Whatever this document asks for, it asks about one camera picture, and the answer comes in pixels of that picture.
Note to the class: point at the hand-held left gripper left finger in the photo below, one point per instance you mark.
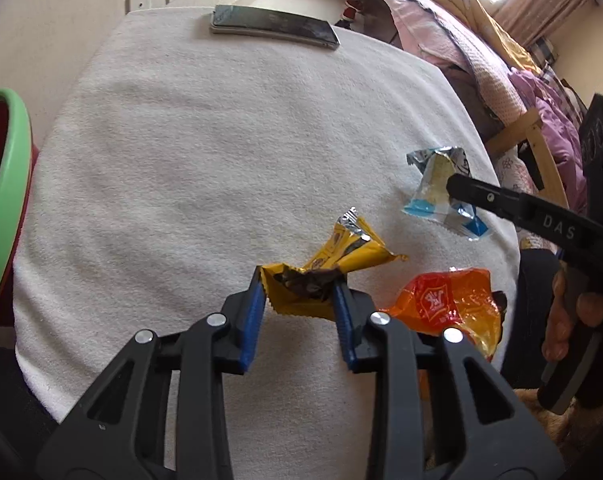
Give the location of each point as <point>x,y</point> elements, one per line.
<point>251,325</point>

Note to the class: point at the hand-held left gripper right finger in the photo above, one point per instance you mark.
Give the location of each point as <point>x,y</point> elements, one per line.
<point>344,325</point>

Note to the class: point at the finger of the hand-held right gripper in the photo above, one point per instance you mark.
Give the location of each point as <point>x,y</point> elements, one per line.
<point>481,194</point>

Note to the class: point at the blue and silver wrapper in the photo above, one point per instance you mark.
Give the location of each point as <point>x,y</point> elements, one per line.
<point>434,185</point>

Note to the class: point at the yellow snack wrapper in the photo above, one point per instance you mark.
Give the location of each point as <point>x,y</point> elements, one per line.
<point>331,255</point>

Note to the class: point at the red bin with green rim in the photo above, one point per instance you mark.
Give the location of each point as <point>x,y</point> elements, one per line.
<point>8,185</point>

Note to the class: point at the person's right hand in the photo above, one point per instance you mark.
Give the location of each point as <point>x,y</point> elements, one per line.
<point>556,330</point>

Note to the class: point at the orange snack wrapper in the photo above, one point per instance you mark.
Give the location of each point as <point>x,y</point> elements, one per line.
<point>441,305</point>

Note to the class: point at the purple floral bedding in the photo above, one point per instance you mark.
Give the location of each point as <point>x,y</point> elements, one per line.
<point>556,125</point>

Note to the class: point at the person's black trouser leg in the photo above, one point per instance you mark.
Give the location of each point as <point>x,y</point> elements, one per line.
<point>529,310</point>

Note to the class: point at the pink blanket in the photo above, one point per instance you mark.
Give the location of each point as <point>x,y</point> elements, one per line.
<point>446,35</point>

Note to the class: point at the white terry towel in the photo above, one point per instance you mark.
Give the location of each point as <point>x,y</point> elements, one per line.
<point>206,160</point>

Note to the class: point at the yellow blanket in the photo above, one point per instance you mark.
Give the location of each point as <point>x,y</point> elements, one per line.
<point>471,5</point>

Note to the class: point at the smartphone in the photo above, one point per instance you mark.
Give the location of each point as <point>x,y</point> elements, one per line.
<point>276,26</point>

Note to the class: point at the wooden chair frame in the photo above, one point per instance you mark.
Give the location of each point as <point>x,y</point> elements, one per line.
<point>536,145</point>

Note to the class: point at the single white wall socket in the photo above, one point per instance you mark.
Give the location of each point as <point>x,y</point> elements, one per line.
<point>137,4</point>

